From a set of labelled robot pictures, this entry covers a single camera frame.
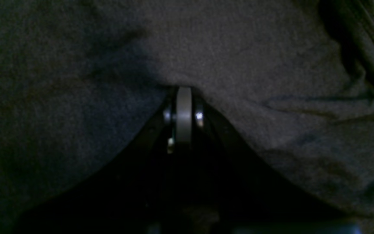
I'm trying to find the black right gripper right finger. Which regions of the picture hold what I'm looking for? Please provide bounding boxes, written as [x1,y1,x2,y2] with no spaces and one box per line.
[177,86,361,234]

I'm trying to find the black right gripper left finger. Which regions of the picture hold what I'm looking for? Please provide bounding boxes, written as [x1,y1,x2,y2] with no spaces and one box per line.
[15,87,177,234]

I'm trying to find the black t-shirt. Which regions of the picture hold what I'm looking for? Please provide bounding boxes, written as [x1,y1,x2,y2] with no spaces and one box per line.
[0,0,374,234]

